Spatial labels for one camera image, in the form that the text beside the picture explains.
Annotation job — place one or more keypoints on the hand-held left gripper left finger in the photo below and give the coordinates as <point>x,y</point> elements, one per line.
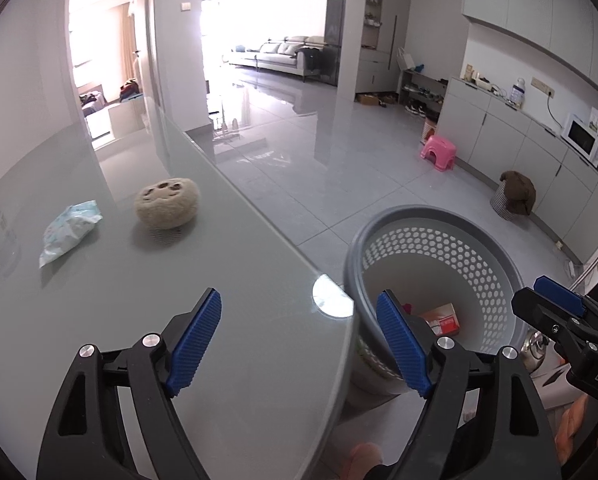
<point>196,340</point>

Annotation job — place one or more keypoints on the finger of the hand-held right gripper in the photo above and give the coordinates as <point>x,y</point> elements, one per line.
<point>559,296</point>

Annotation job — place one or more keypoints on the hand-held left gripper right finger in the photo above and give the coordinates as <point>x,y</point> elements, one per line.
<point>401,345</point>

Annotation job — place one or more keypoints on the red plastic bag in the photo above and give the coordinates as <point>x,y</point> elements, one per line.
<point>407,307</point>

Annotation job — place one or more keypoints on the red and white box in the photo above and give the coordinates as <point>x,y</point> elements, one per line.
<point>441,320</point>

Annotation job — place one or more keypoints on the grey perforated basket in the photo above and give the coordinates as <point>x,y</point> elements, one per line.
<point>479,260</point>

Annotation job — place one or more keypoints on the person's right hand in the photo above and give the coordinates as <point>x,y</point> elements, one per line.
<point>574,425</point>

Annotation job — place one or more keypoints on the metal kettle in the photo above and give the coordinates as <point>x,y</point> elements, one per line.
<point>535,352</point>

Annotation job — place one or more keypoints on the white round disc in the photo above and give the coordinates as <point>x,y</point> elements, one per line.
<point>331,297</point>

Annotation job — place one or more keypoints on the striped round bin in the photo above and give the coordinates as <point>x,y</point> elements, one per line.
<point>501,205</point>

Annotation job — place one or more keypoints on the beige plush toy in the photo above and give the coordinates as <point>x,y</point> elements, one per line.
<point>166,205</point>

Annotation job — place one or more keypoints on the white microwave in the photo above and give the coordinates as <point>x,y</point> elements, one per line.
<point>581,140</point>

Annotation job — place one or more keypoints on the grey low cabinet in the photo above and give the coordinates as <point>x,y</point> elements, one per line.
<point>509,140</point>

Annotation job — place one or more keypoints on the blue white wet wipes packet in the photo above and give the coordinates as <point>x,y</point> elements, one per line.
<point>66,232</point>

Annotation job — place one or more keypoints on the pink plastic stool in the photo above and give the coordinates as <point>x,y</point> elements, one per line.
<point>438,152</point>

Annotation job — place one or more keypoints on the white bottle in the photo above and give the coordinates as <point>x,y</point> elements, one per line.
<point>518,94</point>

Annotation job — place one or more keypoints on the shoe rack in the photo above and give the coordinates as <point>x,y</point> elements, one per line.
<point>421,92</point>

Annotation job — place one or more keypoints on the cardboard box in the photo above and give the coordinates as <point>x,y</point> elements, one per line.
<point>368,99</point>

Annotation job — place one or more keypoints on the bed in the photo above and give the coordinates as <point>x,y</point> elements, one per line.
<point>91,102</point>

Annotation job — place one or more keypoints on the tall grey cabinet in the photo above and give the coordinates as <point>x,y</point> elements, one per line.
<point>379,65</point>

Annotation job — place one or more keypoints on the white paper bag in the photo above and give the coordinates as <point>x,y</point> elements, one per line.
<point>406,60</point>

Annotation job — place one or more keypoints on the grey sofa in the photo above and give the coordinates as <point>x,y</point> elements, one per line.
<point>279,55</point>

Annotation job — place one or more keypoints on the beige curtain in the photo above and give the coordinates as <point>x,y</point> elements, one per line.
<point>126,40</point>

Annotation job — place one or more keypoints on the dark refrigerator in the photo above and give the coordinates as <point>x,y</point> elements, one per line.
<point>335,40</point>

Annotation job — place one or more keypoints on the room door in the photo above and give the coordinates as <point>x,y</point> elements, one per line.
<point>145,30</point>

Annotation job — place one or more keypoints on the grey wall cabinets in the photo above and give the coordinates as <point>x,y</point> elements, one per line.
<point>539,5</point>

